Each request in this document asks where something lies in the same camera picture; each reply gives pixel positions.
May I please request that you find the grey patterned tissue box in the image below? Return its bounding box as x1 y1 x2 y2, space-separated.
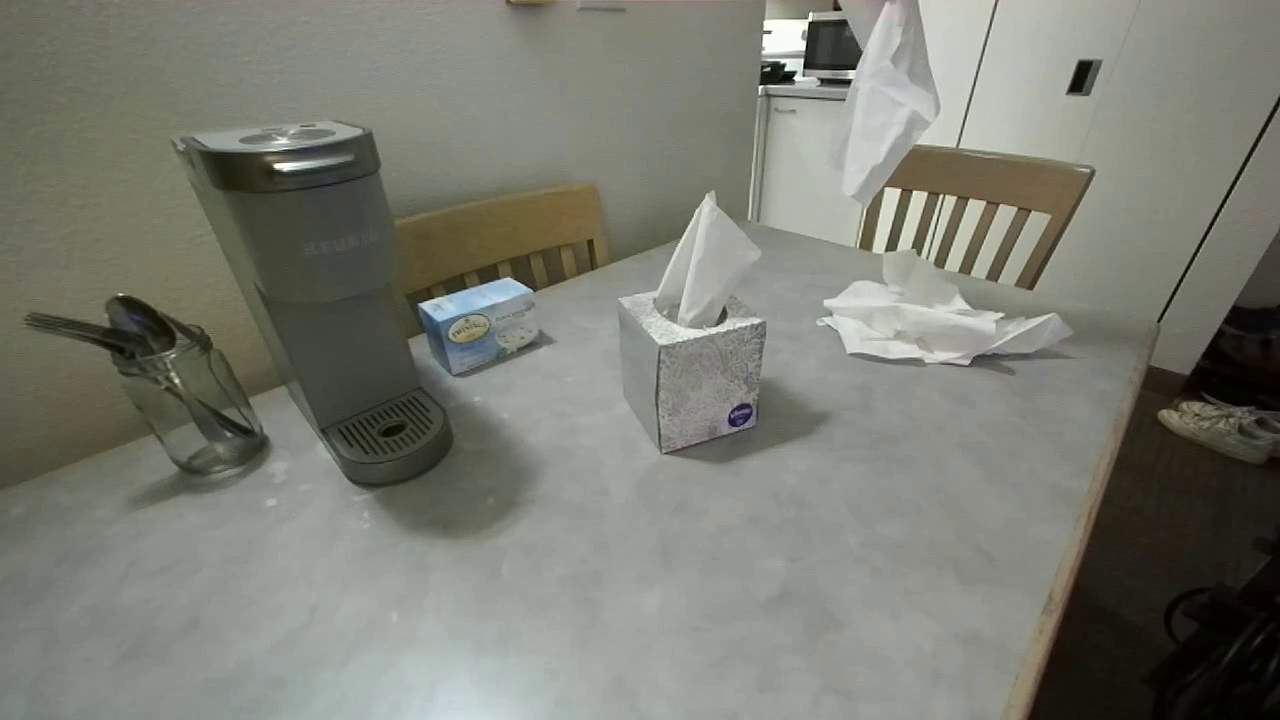
617 287 772 455

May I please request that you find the light blue cardboard box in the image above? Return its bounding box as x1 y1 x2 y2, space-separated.
416 278 548 382

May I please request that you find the wooden slat-back chair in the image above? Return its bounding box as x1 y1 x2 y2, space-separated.
391 179 617 338
855 142 1099 295

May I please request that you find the white counter cabinet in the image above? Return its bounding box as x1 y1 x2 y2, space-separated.
754 83 871 252

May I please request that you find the grey single-serve coffee maker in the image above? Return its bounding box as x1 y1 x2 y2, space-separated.
171 118 458 493

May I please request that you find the black microwave oven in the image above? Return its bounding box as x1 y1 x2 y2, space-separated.
799 13 869 90

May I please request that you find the clear glass jar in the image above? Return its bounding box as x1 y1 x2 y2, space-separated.
113 316 274 479

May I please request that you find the metal spoon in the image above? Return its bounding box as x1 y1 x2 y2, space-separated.
106 292 263 443
24 307 255 452

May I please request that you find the white sneaker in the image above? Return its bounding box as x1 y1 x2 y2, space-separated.
1158 395 1280 474

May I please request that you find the black wheeled equipment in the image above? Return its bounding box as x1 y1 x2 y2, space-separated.
1151 546 1280 720

